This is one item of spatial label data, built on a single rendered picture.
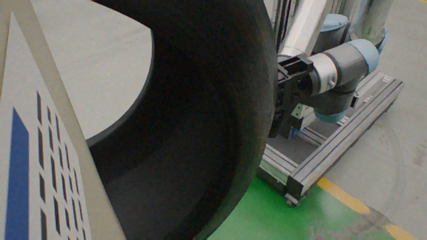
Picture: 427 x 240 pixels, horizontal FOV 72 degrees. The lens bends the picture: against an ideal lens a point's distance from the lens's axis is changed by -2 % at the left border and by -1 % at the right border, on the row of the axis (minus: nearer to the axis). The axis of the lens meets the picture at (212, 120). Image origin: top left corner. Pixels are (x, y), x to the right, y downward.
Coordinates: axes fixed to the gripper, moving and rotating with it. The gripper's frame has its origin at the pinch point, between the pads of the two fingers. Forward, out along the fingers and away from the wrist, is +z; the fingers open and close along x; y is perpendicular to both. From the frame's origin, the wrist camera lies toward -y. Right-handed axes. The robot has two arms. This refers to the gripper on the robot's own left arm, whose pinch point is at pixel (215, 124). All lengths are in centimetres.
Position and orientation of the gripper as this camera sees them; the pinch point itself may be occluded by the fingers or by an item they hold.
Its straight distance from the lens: 55.2
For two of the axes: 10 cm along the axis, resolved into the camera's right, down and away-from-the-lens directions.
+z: -9.0, 3.7, -2.2
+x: 4.2, 6.1, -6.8
